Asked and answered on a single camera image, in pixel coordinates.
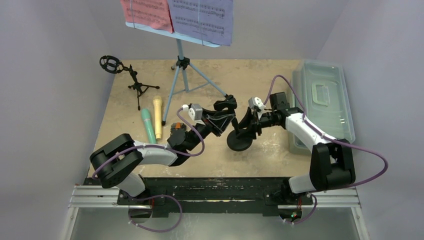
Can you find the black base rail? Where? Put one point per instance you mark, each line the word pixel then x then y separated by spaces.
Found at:
pixel 221 195

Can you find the orange hex key set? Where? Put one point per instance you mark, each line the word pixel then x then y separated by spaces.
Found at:
pixel 177 126

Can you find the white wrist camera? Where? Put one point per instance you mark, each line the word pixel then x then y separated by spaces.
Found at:
pixel 194 111
pixel 256 104

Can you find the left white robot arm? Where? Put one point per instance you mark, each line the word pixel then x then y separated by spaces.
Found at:
pixel 115 162

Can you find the blue music stand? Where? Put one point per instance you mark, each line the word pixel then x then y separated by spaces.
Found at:
pixel 182 63

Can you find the beige microphone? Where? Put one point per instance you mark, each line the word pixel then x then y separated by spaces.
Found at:
pixel 157 107

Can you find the purple sheet music page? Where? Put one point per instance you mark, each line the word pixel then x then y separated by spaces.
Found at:
pixel 207 20

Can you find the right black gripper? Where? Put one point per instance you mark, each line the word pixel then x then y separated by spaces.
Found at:
pixel 253 120

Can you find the clear plastic storage box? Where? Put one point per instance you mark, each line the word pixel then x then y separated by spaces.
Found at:
pixel 322 89

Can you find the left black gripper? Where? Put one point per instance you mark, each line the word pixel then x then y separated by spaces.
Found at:
pixel 216 122

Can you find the green microphone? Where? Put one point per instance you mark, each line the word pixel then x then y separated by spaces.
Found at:
pixel 147 121

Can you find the red sheet music page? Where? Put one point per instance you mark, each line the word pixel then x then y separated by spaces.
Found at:
pixel 151 13

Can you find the black round-base mic stand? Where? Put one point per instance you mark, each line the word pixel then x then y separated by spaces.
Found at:
pixel 233 143

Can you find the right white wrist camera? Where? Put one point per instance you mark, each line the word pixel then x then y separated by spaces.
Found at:
pixel 256 104

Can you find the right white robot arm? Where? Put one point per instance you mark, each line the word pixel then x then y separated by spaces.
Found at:
pixel 331 164

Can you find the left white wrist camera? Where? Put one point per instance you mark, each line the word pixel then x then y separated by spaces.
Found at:
pixel 194 111

